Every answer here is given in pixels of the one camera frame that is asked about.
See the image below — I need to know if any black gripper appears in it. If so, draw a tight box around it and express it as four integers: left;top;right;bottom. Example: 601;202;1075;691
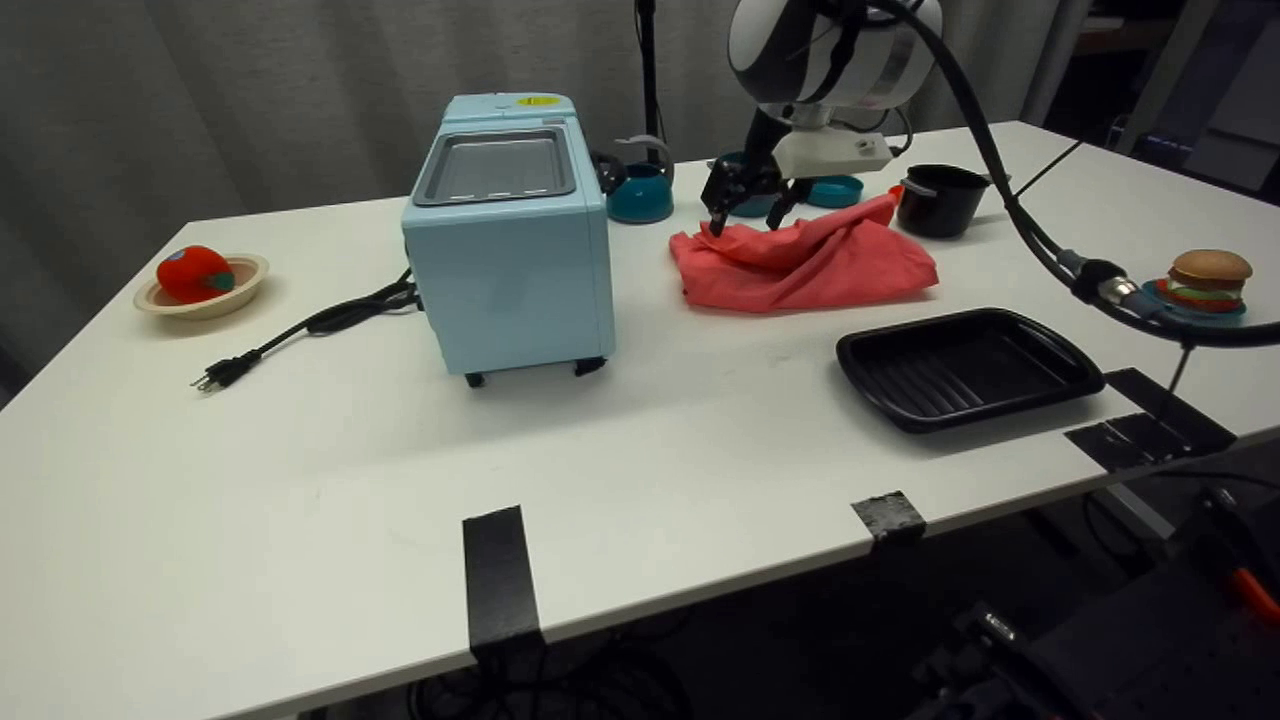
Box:
701;112;816;240

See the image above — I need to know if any red cloth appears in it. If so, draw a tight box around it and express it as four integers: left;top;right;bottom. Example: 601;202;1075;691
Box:
666;183;946;321

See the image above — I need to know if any teal toy frying pan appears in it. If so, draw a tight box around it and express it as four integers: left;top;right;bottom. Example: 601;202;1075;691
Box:
802;170;868;213

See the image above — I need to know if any teal toy kettle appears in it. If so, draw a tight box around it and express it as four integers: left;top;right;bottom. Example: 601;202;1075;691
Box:
593;132;681;229

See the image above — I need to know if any black tripod stand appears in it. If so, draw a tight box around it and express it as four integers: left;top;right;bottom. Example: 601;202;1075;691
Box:
633;0;668;136

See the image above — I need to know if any black toy pot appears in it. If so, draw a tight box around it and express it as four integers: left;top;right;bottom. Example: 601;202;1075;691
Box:
895;159;997;243

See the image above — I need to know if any light blue toaster oven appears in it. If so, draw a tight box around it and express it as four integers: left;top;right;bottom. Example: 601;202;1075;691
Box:
399;87;619;392

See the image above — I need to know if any black grill tray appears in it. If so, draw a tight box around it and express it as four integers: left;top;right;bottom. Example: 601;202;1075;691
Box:
834;304;1113;436

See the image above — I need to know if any small black tape piece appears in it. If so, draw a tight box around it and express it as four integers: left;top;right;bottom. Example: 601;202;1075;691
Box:
848;489;928;546

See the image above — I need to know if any long black tape strip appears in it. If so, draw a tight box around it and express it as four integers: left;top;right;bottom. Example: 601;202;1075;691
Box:
459;504;550;657

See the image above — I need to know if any wide black tape patch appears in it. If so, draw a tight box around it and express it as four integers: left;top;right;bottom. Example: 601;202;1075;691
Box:
1059;364;1240;477

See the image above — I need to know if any toy burger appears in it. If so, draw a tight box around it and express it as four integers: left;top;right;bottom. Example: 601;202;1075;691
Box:
1157;243;1256;321

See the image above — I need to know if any dark background furniture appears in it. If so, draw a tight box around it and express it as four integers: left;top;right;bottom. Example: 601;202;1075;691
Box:
1045;0;1280;202

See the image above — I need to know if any small teal plate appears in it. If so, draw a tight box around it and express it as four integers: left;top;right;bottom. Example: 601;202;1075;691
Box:
1135;277;1252;326

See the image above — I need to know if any beige shallow bowl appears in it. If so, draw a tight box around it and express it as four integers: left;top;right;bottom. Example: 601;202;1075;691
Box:
131;252;272;322

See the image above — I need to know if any red toy tomato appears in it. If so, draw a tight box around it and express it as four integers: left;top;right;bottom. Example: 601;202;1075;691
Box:
152;243;240;308

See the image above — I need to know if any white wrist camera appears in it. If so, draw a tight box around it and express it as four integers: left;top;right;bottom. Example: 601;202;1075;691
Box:
767;122;895;179

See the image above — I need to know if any black power cord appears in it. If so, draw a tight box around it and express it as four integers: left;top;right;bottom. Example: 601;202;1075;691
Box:
192;267;426;395

